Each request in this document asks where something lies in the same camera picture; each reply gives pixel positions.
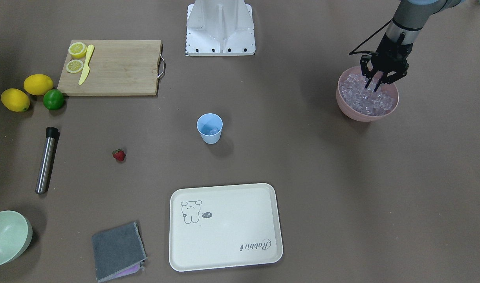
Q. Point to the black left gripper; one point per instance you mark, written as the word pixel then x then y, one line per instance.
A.
pixel 387 55

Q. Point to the clear ice cube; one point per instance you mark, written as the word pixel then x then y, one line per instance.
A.
pixel 212 131

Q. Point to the red strawberry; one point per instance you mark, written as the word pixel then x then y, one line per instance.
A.
pixel 119 155

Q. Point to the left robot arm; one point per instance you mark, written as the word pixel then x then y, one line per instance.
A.
pixel 410 18

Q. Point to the clear ice cubes pile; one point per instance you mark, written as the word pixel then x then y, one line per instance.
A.
pixel 366 100

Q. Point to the light blue plastic cup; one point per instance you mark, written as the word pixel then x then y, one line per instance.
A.
pixel 207 121

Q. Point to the pink bowl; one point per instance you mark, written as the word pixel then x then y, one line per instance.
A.
pixel 348 111

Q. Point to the cream rabbit tray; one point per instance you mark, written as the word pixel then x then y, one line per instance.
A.
pixel 224 226

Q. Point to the wooden cutting board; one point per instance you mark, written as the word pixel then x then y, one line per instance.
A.
pixel 118 68

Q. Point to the yellow plastic knife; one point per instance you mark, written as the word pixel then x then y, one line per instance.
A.
pixel 86 68

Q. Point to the lemon half slice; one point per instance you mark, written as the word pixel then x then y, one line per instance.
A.
pixel 75 66
pixel 77 50

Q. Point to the grey folded cloth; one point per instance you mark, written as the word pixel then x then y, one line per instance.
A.
pixel 118 252

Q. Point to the green lime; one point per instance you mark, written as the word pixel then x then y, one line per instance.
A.
pixel 53 99

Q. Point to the steel muddler black tip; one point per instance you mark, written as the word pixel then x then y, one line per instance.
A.
pixel 46 165

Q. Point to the yellow lemon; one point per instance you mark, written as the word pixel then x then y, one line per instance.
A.
pixel 15 100
pixel 38 84

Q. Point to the mint green bowl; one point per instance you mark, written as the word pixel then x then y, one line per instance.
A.
pixel 15 235

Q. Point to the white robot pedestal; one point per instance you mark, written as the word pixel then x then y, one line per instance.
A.
pixel 220 28

